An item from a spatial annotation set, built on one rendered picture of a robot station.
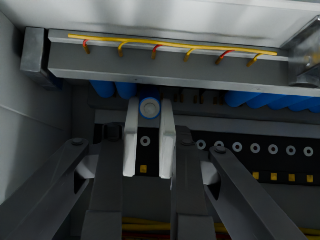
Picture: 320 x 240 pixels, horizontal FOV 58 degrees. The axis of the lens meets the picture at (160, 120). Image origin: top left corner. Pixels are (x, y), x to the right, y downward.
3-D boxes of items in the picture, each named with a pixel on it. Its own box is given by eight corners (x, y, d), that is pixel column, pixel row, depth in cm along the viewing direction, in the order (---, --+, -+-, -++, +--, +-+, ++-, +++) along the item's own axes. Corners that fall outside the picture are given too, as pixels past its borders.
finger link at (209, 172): (176, 160, 15) (232, 164, 15) (171, 124, 20) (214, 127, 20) (173, 185, 16) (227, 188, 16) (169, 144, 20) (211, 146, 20)
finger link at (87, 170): (120, 182, 16) (64, 180, 15) (126, 141, 20) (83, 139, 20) (121, 158, 15) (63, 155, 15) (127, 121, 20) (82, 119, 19)
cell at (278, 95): (245, 89, 28) (275, 68, 22) (263, 91, 28) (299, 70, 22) (245, 108, 28) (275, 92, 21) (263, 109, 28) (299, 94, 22)
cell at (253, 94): (224, 88, 28) (249, 66, 22) (243, 89, 28) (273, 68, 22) (224, 106, 28) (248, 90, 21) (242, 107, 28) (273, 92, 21)
